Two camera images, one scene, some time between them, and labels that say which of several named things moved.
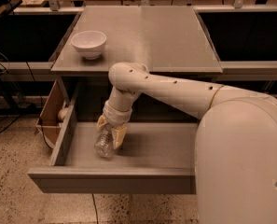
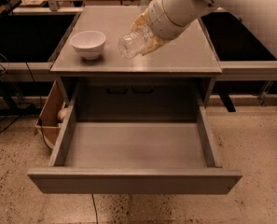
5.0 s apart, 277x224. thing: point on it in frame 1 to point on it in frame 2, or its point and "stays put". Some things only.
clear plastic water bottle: [103, 146] to [134, 42]
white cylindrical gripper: [117, 116] to [160, 20]
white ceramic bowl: [89, 43] stays put
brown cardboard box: [48, 122] stays put
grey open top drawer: [153, 158] stays put
